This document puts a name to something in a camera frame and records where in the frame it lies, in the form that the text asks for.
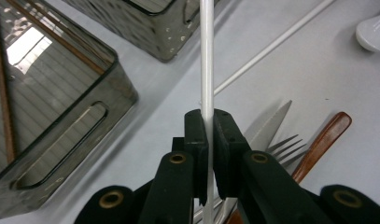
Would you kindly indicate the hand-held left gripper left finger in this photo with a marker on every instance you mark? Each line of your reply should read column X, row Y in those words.
column 197, row 149

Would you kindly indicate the white chopstick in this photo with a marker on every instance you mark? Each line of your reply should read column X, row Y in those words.
column 271, row 46
column 207, row 62

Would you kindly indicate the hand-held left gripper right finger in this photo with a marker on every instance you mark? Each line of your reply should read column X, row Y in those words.
column 228, row 146

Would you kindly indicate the brown wooden spoon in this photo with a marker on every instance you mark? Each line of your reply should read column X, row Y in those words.
column 324, row 140

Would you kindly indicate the steel table knife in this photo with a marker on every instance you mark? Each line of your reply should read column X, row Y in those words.
column 268, row 127

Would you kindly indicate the grey translucent plastic bin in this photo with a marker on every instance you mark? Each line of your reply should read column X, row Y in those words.
column 69, row 130
column 141, row 34

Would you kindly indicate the steel fork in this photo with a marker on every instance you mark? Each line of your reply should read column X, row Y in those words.
column 287, row 149

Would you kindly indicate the brown wooden chopstick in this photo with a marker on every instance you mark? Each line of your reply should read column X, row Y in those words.
column 53, row 34
column 4, row 93

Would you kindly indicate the white ceramic spoon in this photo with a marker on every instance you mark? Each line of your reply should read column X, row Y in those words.
column 372, row 34

